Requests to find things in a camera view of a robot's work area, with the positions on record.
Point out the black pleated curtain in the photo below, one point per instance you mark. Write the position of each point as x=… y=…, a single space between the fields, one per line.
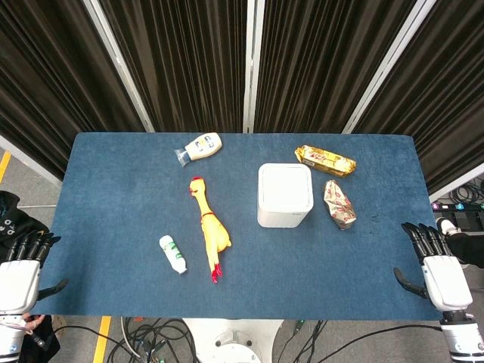
x=242 y=64

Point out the blue table cloth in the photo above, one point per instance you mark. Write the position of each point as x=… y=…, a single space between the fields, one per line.
x=242 y=227

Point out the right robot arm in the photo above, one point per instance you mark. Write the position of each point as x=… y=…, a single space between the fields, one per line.
x=463 y=336

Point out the white aluminium frame post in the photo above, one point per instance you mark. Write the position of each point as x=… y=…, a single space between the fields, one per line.
x=383 y=66
x=121 y=66
x=251 y=66

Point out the white bottle with blue cap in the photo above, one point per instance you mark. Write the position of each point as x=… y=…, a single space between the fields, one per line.
x=200 y=148

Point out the white square container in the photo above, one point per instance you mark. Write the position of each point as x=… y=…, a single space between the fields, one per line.
x=285 y=194

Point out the crumpled silver red wrapper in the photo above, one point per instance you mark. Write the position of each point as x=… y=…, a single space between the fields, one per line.
x=339 y=204

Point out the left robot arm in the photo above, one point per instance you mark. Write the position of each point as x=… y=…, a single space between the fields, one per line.
x=11 y=338

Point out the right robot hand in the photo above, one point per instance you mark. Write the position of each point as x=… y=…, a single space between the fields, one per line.
x=446 y=278

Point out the yellow rubber chicken toy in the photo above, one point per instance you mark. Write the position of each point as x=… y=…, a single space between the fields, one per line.
x=211 y=227

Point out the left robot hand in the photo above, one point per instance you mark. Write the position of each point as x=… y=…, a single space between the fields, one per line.
x=19 y=278

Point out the white shoe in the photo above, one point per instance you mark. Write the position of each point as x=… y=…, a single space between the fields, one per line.
x=446 y=226

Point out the small white green bottle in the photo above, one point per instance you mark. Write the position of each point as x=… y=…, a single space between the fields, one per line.
x=172 y=254

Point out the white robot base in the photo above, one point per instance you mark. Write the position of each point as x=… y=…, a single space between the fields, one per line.
x=232 y=340

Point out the power strip with plugs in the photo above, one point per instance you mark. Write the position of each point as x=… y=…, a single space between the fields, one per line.
x=457 y=206

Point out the gold snack package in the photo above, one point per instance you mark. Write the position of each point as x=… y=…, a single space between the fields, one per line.
x=325 y=160

